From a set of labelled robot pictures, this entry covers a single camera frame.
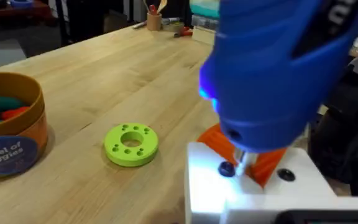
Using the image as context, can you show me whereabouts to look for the left gripper white and orange finger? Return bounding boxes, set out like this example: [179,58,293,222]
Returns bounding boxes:
[184,123,265,224]

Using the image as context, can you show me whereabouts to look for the blue electric screwdriver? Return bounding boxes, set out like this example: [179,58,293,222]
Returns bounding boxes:
[198,0,358,177]

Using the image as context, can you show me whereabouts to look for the green disc with holes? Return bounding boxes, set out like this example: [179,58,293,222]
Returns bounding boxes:
[103,123,160,167]

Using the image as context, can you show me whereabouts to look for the pale wooden box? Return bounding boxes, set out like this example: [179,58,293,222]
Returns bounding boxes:
[191,26,216,46]

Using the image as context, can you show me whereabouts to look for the tape roll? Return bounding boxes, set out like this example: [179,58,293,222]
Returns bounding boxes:
[162,21,185,34]

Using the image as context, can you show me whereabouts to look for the clear plastic box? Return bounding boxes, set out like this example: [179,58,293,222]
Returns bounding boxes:
[191,14,219,31]

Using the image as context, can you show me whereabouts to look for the white marker pen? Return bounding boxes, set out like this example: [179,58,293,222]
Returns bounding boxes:
[131,17,180,30]

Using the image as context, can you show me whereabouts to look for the wooden cup with tools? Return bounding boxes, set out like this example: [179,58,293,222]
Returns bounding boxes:
[142,0,168,32]

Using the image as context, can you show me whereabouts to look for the teal box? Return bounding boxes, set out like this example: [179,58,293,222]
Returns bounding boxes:
[188,0,220,18]

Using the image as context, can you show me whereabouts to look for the orange tub of toy vegetables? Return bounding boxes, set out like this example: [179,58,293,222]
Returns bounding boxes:
[0,72,49,182]

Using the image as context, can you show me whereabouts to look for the red-handled pliers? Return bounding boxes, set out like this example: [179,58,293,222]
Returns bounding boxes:
[173,26,194,39]

